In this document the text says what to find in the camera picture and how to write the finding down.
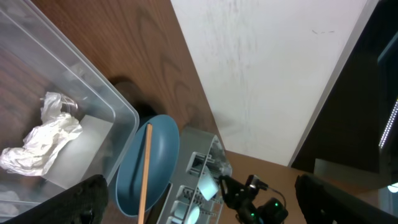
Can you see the light blue cup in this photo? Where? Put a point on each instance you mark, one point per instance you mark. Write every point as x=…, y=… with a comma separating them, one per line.
x=193, y=215

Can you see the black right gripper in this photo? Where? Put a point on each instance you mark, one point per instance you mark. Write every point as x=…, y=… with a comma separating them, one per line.
x=238, y=197

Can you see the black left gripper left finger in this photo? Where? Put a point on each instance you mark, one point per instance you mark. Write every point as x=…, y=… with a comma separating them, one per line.
x=85, y=202

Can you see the dark blue plate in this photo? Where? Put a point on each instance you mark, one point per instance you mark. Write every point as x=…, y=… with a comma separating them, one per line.
x=125, y=188

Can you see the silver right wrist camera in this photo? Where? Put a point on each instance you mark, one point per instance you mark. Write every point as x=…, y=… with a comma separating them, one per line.
x=254, y=182

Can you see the grey dishwasher rack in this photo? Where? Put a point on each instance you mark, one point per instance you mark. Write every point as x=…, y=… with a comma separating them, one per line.
x=200, y=153

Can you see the wooden chopstick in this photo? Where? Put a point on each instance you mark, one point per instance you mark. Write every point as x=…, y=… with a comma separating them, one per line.
x=142, y=205

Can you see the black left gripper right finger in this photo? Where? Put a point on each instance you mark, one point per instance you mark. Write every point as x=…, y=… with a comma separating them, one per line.
x=321, y=202

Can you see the white paper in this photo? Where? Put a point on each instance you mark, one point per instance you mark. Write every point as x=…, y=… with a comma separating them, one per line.
x=44, y=142

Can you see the light blue rice bowl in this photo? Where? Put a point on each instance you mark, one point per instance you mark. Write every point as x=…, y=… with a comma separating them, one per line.
x=207, y=186

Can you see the clear plastic bin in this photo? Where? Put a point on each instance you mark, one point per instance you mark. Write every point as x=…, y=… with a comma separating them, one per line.
x=36, y=58

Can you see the dark brown serving tray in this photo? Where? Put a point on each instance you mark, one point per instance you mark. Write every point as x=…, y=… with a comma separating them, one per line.
x=153, y=215

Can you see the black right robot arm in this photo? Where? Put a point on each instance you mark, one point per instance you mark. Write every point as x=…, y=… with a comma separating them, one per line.
x=273, y=211

